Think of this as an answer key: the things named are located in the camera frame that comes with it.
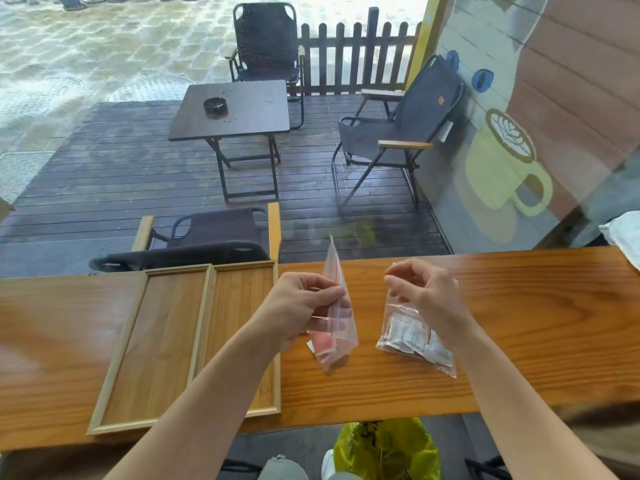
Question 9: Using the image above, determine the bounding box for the dark folding table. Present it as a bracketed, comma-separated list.
[168, 80, 291, 203]

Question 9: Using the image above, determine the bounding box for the person's right hand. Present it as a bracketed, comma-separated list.
[384, 258, 479, 348]

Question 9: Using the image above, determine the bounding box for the white cloth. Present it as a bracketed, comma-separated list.
[598, 210, 640, 272]

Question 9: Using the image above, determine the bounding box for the grey canvas folding chair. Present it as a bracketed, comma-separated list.
[331, 54, 467, 208]

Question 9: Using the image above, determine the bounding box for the person's brown garment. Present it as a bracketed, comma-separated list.
[550, 404, 640, 480]

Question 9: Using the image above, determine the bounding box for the yellow-green plastic bag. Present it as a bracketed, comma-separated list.
[333, 418, 442, 480]

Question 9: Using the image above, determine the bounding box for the person's left forearm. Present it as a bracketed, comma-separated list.
[104, 322, 282, 480]

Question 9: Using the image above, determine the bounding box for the wide wooden tray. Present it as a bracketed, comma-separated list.
[87, 264, 214, 436]

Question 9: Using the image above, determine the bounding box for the clear plastic bag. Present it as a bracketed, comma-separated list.
[375, 279, 458, 379]

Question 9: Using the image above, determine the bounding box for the clear red-seal zip bag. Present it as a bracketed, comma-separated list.
[307, 234, 359, 375]

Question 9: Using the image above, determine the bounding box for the person's right forearm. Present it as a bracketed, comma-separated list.
[450, 322, 622, 480]

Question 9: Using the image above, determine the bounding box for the black mesh folding chair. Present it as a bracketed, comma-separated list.
[226, 2, 306, 131]

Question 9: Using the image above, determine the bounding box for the person's left hand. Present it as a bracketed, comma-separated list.
[259, 272, 352, 353]

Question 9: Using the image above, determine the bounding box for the black stool frame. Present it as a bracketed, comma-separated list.
[464, 456, 512, 480]

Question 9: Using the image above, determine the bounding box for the pile of white sachets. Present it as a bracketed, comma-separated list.
[384, 315, 454, 368]

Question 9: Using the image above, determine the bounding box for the narrow wooden tray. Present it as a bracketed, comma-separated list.
[192, 261, 282, 418]

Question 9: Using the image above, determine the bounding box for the dark wooden picket fence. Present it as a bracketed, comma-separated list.
[298, 7, 424, 96]

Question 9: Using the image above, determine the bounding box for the pink item in zip bag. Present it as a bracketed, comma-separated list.
[309, 331, 351, 373]

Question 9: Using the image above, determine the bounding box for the dark wooden-armrest folding chair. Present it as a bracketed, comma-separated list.
[88, 202, 282, 273]

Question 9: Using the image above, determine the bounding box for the yellow post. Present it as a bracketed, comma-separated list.
[404, 0, 452, 91]

